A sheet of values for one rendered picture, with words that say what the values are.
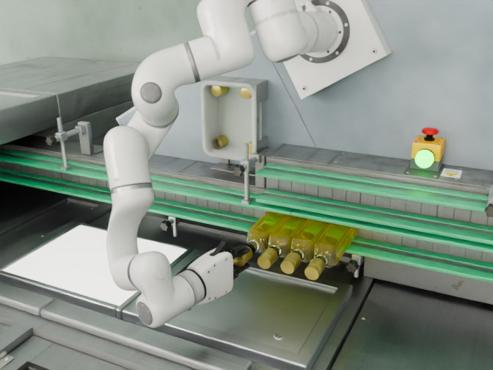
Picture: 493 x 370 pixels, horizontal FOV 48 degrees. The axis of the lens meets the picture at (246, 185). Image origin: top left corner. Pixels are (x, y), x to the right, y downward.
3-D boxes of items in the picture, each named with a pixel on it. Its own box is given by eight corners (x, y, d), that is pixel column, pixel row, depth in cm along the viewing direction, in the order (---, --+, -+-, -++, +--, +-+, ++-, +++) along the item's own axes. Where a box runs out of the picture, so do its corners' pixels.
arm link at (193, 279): (196, 318, 117) (205, 313, 119) (194, 283, 113) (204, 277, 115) (172, 305, 121) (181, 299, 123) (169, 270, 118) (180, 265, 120)
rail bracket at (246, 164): (253, 192, 156) (232, 209, 145) (252, 135, 149) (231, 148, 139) (263, 194, 154) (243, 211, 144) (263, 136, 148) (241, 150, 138)
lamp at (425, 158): (414, 164, 139) (412, 168, 136) (417, 147, 137) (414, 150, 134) (433, 167, 137) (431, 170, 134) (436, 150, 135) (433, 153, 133)
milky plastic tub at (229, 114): (216, 147, 172) (202, 155, 164) (213, 75, 163) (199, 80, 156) (268, 154, 164) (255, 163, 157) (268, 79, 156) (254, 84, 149)
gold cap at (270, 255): (264, 259, 133) (257, 268, 129) (264, 246, 131) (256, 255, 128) (278, 262, 131) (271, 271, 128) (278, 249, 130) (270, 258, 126)
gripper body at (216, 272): (202, 314, 118) (237, 292, 126) (201, 273, 114) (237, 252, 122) (178, 301, 122) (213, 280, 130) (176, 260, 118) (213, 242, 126)
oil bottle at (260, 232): (276, 219, 156) (243, 252, 138) (277, 200, 154) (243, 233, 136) (295, 223, 153) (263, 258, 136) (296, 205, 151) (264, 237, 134)
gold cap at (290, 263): (286, 263, 130) (279, 271, 127) (287, 250, 129) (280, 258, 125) (300, 267, 129) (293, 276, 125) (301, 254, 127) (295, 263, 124)
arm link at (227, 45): (199, 83, 121) (176, 9, 118) (303, 50, 122) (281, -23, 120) (200, 79, 111) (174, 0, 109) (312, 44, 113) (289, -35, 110)
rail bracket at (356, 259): (356, 260, 149) (342, 285, 138) (358, 238, 147) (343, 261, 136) (371, 264, 148) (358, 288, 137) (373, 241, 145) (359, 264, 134)
